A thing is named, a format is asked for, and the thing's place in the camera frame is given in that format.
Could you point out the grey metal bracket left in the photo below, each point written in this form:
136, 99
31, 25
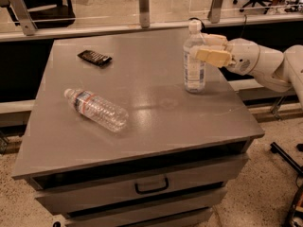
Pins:
22, 15

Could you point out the black office chair left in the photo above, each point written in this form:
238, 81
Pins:
51, 13

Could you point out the blue label plastic bottle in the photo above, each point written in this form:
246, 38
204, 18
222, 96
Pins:
194, 70

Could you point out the black snack packet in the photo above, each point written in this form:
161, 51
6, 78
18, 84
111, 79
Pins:
94, 57

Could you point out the grey metal bracket right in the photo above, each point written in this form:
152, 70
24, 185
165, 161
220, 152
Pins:
214, 14

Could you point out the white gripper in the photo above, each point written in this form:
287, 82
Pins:
244, 57

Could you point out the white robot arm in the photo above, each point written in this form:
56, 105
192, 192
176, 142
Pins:
273, 69

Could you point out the grey drawer cabinet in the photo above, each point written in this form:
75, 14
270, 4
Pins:
87, 173

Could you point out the black stand leg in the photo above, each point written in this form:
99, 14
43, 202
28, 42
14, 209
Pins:
275, 148

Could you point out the black drawer handle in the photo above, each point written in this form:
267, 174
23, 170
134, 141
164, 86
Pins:
151, 186

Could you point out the grey metal bracket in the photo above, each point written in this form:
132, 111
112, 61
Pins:
22, 15
214, 14
144, 13

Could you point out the clear plastic water bottle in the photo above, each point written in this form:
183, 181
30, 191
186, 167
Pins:
96, 108

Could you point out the grey metal bracket middle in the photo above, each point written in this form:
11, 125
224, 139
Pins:
144, 13

